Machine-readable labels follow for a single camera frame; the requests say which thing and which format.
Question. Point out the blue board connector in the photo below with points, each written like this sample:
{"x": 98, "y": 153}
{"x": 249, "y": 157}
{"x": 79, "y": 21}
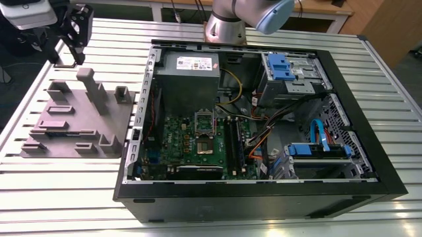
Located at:
{"x": 154, "y": 156}

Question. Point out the wooden cabinet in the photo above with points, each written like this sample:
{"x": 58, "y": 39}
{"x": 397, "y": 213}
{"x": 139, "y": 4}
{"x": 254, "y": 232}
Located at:
{"x": 389, "y": 29}

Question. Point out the black PC case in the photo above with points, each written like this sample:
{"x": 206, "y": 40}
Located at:
{"x": 230, "y": 205}

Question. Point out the black case fan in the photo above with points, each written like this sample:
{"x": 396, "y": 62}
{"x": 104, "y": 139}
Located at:
{"x": 155, "y": 116}

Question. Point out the grey metal drive cage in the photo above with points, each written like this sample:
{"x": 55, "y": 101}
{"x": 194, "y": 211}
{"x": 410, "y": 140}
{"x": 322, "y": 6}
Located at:
{"x": 297, "y": 87}

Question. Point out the CPU socket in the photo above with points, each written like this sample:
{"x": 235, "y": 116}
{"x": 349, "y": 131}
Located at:
{"x": 206, "y": 146}

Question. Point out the metal locking lever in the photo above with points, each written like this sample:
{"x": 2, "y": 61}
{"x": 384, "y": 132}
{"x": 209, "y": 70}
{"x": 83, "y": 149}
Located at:
{"x": 217, "y": 126}

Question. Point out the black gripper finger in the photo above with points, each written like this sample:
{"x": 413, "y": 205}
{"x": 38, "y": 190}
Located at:
{"x": 55, "y": 51}
{"x": 80, "y": 29}

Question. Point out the grey metal disk bay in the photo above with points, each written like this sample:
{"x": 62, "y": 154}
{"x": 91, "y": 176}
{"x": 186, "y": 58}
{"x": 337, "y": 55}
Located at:
{"x": 317, "y": 163}

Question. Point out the blue disk carrier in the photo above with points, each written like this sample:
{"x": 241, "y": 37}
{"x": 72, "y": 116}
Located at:
{"x": 299, "y": 150}

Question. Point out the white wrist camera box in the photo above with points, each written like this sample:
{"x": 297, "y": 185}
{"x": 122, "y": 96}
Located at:
{"x": 30, "y": 17}

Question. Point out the green motherboard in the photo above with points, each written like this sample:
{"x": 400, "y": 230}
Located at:
{"x": 171, "y": 128}

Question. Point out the grey parts rack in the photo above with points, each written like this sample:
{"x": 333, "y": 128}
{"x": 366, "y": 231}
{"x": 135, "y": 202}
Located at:
{"x": 86, "y": 128}

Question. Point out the grey power supply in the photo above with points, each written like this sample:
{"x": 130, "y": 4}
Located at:
{"x": 187, "y": 91}

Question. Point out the black graphics card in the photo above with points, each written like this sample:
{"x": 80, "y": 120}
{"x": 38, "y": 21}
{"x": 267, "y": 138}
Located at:
{"x": 198, "y": 171}

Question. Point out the black RAM slot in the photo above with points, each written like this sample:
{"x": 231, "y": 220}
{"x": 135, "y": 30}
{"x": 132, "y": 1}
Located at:
{"x": 237, "y": 145}
{"x": 233, "y": 145}
{"x": 229, "y": 145}

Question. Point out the dark RAM stick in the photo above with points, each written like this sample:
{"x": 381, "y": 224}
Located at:
{"x": 67, "y": 135}

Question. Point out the blue plastic drive rails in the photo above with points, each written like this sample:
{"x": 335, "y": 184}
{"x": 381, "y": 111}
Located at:
{"x": 279, "y": 61}

